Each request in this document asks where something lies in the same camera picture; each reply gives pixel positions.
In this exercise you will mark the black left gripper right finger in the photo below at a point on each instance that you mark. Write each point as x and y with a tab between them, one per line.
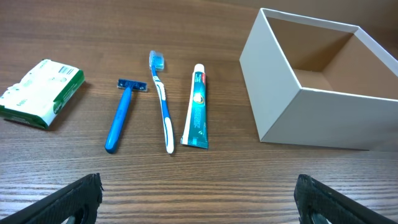
318	203

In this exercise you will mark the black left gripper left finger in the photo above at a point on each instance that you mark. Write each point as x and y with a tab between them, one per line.
77	202

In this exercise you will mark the blue disposable razor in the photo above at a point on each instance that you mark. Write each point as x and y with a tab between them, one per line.
128	86

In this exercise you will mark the green white soap pack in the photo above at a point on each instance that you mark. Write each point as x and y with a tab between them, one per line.
41	94

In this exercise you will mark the teal toothpaste tube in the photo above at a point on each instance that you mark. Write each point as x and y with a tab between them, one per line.
195	130

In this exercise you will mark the blue white toothbrush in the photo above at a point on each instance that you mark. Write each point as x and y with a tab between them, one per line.
156	64

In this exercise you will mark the white cardboard box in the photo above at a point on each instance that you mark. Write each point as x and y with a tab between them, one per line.
319	83

